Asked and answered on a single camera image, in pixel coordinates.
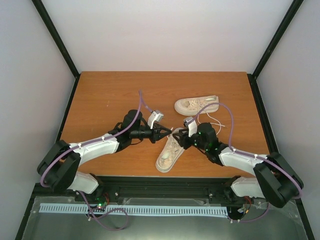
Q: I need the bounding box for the black frame post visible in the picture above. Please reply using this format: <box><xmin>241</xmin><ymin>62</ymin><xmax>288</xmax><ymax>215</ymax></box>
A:
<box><xmin>31</xmin><ymin>0</ymin><xmax>81</xmax><ymax>80</ymax></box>
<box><xmin>252</xmin><ymin>0</ymin><xmax>304</xmax><ymax>81</ymax></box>

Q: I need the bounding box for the left black frame post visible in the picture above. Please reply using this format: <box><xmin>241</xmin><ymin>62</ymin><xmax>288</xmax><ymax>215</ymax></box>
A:
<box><xmin>31</xmin><ymin>0</ymin><xmax>81</xmax><ymax>80</ymax></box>

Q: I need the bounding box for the right black frame post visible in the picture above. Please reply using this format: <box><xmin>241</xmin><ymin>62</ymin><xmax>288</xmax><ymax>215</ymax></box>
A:
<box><xmin>252</xmin><ymin>0</ymin><xmax>304</xmax><ymax>81</ymax></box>

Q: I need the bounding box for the white lace sneaker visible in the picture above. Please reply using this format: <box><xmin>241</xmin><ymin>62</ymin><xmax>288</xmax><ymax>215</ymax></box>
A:
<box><xmin>155</xmin><ymin>127</ymin><xmax>185</xmax><ymax>173</ymax></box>
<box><xmin>174</xmin><ymin>95</ymin><xmax>227</xmax><ymax>136</ymax></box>

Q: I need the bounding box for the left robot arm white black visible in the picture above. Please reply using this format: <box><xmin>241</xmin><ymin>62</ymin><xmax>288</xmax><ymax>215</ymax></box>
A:
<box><xmin>36</xmin><ymin>109</ymin><xmax>172</xmax><ymax>202</ymax></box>

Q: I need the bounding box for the light blue cable duct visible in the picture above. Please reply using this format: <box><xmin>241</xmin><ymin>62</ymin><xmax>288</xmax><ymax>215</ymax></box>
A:
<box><xmin>38</xmin><ymin>203</ymin><xmax>228</xmax><ymax>218</ymax></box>

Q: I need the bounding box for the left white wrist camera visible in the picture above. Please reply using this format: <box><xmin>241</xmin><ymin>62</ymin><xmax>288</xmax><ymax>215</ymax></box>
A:
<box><xmin>147</xmin><ymin>110</ymin><xmax>164</xmax><ymax>129</ymax></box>

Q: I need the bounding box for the black aluminium frame rail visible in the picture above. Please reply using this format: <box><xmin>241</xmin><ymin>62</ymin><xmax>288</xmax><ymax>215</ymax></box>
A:
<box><xmin>32</xmin><ymin>174</ymin><xmax>298</xmax><ymax>205</ymax></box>

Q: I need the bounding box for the green lit circuit board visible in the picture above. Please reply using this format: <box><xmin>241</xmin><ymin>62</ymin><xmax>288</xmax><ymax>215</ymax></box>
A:
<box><xmin>88</xmin><ymin>192</ymin><xmax>110</xmax><ymax>214</ymax></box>

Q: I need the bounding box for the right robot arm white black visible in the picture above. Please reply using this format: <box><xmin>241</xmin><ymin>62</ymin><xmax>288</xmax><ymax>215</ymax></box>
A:
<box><xmin>172</xmin><ymin>123</ymin><xmax>304</xmax><ymax>208</ymax></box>

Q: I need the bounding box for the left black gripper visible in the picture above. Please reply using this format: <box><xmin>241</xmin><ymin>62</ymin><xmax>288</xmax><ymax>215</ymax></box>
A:
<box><xmin>131</xmin><ymin>123</ymin><xmax>172</xmax><ymax>144</ymax></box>

